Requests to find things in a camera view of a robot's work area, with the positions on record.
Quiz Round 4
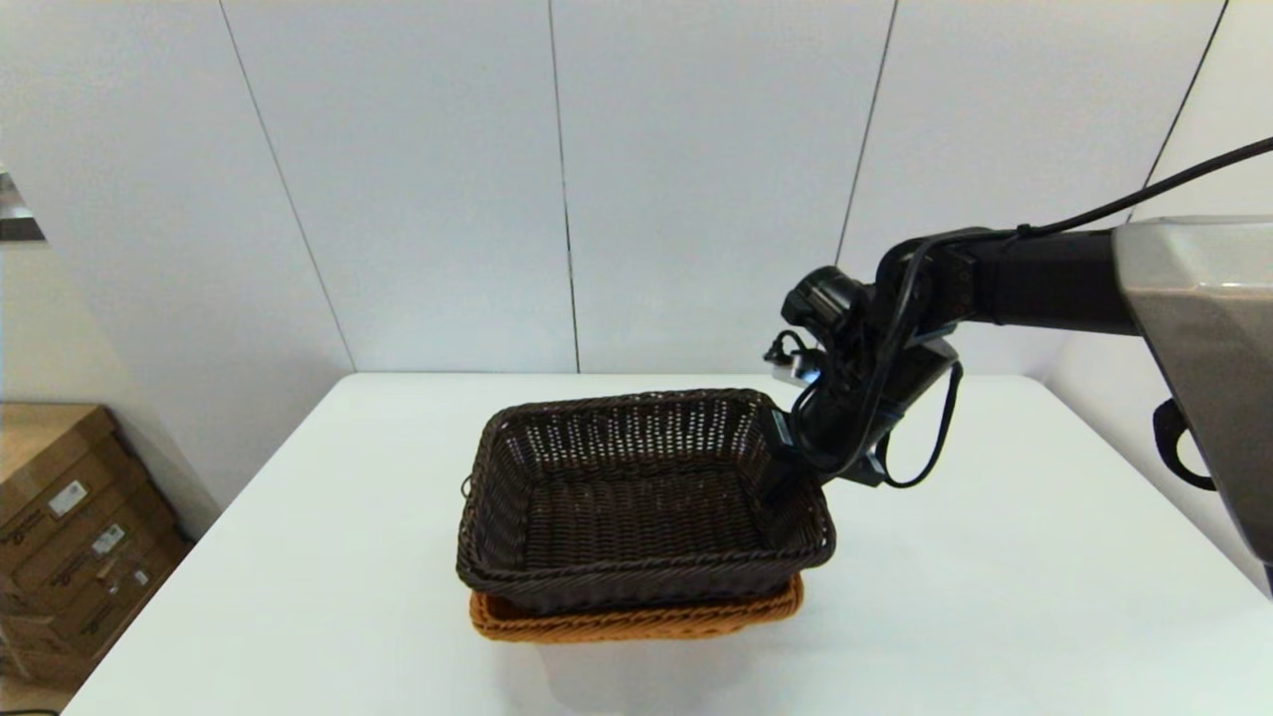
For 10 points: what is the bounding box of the dark brown wicker basket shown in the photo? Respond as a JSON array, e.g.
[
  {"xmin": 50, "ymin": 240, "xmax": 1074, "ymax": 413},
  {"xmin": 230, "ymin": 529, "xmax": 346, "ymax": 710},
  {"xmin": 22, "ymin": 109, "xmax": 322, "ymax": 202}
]
[{"xmin": 455, "ymin": 388, "xmax": 837, "ymax": 615}]

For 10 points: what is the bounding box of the orange wicker basket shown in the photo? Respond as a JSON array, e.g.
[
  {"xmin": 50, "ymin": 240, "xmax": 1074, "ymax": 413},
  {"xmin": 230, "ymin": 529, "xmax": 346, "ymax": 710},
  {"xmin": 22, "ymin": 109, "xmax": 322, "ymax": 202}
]
[{"xmin": 468, "ymin": 575, "xmax": 805, "ymax": 643}]

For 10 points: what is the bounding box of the brown cardboard box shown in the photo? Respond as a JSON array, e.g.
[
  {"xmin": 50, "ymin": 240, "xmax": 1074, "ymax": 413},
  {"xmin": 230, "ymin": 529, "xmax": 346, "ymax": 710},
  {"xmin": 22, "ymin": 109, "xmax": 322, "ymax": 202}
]
[
  {"xmin": 0, "ymin": 532, "xmax": 195, "ymax": 689},
  {"xmin": 0, "ymin": 477, "xmax": 172, "ymax": 598},
  {"xmin": 0, "ymin": 403, "xmax": 135, "ymax": 533}
]

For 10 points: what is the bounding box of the small right wrist camera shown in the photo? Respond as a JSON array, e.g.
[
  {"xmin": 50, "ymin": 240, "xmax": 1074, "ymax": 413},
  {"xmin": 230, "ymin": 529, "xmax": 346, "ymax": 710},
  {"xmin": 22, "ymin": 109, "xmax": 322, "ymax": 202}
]
[{"xmin": 768, "ymin": 346, "xmax": 824, "ymax": 390}]

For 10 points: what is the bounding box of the black strap loop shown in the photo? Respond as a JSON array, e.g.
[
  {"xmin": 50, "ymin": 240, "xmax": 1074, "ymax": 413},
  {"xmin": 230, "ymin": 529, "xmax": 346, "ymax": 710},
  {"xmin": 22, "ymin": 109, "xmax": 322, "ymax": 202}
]
[{"xmin": 1152, "ymin": 398, "xmax": 1219, "ymax": 493}]

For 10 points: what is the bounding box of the grey metal wall fixture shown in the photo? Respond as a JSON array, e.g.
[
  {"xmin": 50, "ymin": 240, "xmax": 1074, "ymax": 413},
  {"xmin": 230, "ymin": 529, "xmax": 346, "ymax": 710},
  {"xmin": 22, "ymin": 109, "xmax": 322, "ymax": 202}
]
[{"xmin": 0, "ymin": 169, "xmax": 47, "ymax": 244}]

